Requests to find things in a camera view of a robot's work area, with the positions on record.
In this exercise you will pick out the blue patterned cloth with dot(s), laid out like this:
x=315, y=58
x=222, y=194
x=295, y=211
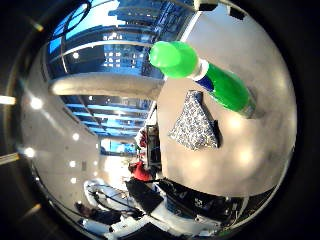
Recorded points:
x=195, y=126

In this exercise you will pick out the red item on shelf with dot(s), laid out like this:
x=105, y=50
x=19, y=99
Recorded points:
x=143, y=139

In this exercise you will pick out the person in dark clothing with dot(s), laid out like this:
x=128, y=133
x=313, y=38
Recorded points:
x=96, y=213

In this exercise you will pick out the dark shelf unit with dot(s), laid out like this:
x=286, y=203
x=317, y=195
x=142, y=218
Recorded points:
x=154, y=146

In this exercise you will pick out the white square marker tag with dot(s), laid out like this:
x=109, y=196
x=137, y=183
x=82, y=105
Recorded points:
x=199, y=202

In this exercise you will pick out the white desk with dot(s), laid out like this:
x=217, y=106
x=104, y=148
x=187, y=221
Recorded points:
x=106, y=196

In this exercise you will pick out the person in red top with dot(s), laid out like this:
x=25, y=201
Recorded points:
x=140, y=171

